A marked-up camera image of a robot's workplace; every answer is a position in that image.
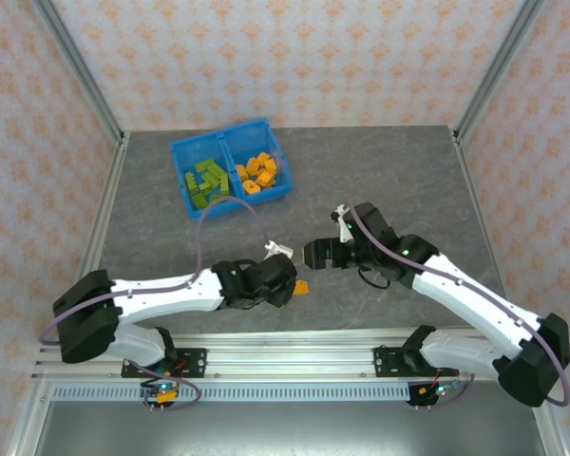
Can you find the orange round-stud lego brick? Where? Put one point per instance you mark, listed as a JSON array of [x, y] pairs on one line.
[[252, 187]]

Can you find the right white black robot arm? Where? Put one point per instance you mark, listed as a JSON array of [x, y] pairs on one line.
[[480, 309]]

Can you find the grey metal sheet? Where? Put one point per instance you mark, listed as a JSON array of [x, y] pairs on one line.
[[290, 432]]

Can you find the electronics board orange connector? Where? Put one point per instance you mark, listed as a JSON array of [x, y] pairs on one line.
[[161, 393]]

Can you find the electronics board green light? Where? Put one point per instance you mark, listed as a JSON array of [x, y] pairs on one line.
[[439, 390]]

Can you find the aluminium base extrusion rail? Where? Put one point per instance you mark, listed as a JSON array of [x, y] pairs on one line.
[[290, 356]]

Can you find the aluminium table side rail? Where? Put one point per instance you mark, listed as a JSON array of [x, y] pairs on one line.
[[479, 199], [107, 199]]

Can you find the aluminium frame post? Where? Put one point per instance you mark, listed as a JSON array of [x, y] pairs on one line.
[[499, 66], [80, 66]]

